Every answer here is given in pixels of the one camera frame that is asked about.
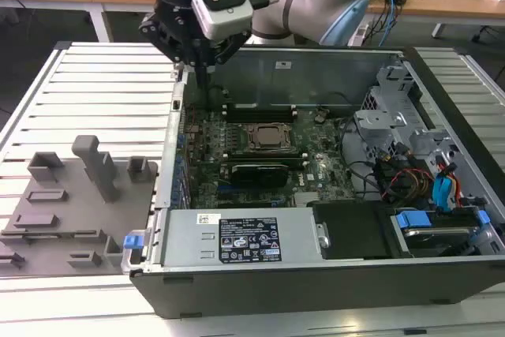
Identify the silver hard disk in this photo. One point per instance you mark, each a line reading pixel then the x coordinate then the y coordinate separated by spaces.
pixel 438 233

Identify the silver CPU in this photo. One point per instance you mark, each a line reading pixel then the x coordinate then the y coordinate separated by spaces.
pixel 270 135

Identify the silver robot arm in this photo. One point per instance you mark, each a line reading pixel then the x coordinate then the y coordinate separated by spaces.
pixel 276 17

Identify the black round plastic part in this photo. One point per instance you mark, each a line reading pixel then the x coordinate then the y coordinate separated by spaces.
pixel 220 98

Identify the black PC case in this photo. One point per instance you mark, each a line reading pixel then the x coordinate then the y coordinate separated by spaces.
pixel 315 293

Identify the blue disk carrier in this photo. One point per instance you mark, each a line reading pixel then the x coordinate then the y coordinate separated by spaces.
pixel 412 220

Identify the grey parts rack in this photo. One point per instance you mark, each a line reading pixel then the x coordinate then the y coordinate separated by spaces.
pixel 130 203

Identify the green motherboard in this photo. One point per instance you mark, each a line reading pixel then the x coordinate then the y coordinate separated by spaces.
pixel 323 143

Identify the silver chipset heatsink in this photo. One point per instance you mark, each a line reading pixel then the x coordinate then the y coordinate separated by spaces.
pixel 307 200

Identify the round coin battery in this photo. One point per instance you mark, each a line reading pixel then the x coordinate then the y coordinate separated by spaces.
pixel 321 118

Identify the blue plastic latch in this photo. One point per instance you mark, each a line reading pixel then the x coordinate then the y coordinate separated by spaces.
pixel 132 242

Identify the white board sticker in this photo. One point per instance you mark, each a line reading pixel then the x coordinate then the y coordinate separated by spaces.
pixel 313 176

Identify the black power supply label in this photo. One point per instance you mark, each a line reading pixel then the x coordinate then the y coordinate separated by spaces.
pixel 250 240

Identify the RAM slot with white latches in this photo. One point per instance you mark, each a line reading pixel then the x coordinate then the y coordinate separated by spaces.
pixel 268 105
pixel 305 164
pixel 264 156
pixel 268 114

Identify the grey power supply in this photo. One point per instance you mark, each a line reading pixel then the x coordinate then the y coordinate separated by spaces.
pixel 185 242

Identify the black plastic cover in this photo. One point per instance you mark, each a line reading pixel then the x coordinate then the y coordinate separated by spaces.
pixel 351 230

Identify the silver metal drive cage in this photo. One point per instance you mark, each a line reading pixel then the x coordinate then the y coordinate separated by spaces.
pixel 378 120

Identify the blue expansion slot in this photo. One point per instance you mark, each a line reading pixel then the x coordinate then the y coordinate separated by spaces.
pixel 225 190

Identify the white power strip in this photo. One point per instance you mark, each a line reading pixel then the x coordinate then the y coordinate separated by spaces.
pixel 360 33

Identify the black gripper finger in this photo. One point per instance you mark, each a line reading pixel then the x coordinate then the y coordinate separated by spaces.
pixel 165 37
pixel 230 49

